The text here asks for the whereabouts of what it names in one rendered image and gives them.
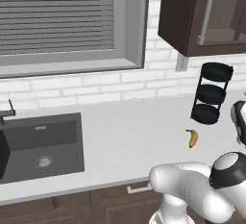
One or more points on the dark grey tap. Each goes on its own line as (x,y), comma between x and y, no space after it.
(7,112)

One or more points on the dark brown wall cupboard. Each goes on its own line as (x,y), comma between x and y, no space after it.
(179,13)

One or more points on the dark grey sink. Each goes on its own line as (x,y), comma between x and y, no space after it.
(38,147)

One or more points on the glass cupboard door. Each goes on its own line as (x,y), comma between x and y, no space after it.
(221,13)

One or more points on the dark brown base cupboard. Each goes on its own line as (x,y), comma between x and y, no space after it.
(64,210)

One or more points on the grey wall socket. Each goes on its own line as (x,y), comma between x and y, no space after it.
(182,62)

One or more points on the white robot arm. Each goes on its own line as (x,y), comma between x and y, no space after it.
(189,186)

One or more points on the grey window with blinds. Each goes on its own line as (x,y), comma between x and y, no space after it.
(64,19)

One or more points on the dark brown drawer front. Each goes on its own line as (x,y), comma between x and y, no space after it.
(115,194)

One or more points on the yellow banana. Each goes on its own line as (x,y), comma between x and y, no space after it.
(193,138)

